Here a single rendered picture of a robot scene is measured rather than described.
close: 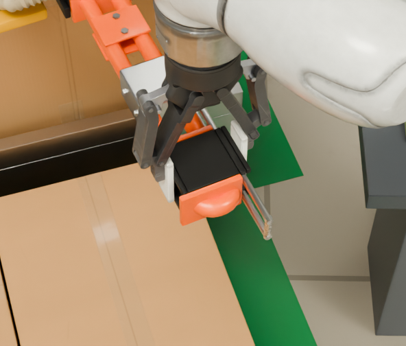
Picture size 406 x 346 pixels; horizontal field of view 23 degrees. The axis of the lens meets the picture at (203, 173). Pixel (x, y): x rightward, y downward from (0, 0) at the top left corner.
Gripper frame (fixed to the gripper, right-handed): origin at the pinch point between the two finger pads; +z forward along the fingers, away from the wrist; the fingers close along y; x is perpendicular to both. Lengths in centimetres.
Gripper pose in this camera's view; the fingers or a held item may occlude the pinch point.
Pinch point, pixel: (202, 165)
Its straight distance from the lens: 112.1
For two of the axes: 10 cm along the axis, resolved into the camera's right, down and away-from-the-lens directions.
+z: 0.0, 6.0, 8.0
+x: 4.1, 7.3, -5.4
